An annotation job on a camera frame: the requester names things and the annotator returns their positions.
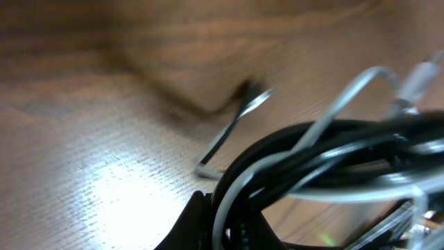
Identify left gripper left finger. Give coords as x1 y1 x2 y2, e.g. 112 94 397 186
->
155 191 208 250

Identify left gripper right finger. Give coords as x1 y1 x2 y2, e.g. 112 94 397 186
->
241 211 288 250

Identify white usb cable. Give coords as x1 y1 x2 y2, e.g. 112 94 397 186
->
211 51 444 250

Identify black usb cable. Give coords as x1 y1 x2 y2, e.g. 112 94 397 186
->
196 81 444 250

